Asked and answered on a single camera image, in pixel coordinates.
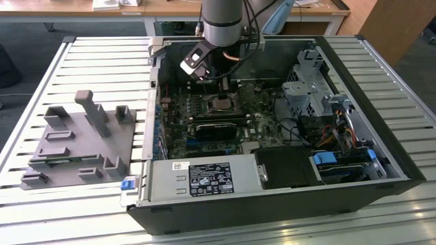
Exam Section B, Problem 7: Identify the black PC case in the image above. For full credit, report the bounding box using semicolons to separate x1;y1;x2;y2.
119;35;427;236

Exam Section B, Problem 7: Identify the grey parts rack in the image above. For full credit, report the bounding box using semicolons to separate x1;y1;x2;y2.
20;89;138;191

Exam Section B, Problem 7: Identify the black plastic shroud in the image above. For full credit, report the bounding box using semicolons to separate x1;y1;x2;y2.
254;147;324;190

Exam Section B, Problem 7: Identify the metal socket cover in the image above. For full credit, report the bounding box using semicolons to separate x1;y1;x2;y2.
234;82;258;108

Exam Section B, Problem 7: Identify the hard disk in blue carrier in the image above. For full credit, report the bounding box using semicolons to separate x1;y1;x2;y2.
310;150;366;183

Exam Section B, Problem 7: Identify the coloured wire bundle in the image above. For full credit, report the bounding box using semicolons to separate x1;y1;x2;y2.
315;109;360;155

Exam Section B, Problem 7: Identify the wooden desk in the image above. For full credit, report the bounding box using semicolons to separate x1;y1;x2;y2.
144;0;352;36
0;0;147;33

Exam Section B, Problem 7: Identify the CPU socket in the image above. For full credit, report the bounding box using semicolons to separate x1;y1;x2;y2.
203;93;244;114

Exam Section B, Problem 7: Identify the plain white box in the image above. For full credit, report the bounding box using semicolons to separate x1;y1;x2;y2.
92;0;122;11

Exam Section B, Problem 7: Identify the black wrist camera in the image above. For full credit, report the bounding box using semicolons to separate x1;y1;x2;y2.
179;42;212;82

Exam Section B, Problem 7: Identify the wooden cabinet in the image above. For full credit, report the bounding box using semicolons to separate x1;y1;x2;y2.
358;0;428;67

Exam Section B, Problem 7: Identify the cable with brown sleeve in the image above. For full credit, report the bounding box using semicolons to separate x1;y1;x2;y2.
222;50;240;63

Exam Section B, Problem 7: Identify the silver chipset heatsink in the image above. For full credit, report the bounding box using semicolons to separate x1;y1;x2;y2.
242;142;260;154

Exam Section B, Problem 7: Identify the metal disk bay cage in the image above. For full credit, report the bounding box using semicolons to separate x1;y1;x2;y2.
282;50;355;120

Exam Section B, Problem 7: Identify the graphics card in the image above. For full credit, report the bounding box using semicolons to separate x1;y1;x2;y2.
192;121;238;142

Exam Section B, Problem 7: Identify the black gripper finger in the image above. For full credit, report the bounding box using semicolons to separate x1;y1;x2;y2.
220;77;230;101

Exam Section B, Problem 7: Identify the green RAM stick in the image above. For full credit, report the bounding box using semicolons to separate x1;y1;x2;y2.
46;156;100;164
191;114;248;124

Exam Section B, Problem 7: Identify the grey power supply unit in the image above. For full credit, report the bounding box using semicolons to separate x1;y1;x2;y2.
146;154;266;203

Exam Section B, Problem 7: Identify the green motherboard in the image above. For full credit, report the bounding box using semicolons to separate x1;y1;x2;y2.
155;81;291;160

